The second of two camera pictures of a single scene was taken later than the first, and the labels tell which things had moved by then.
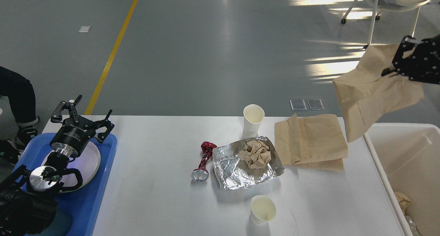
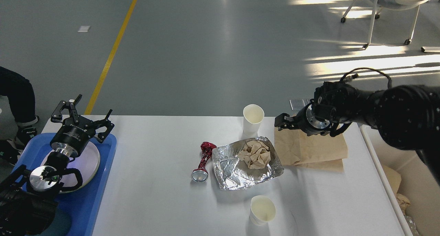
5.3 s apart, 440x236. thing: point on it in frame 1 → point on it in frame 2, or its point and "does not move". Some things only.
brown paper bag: x=365 y=94 → x=394 y=178
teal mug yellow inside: x=60 y=225 does not move
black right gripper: x=425 y=66 → x=314 y=119
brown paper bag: x=317 y=141 does not move
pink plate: x=88 y=162 does not move
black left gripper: x=71 y=137 does not move
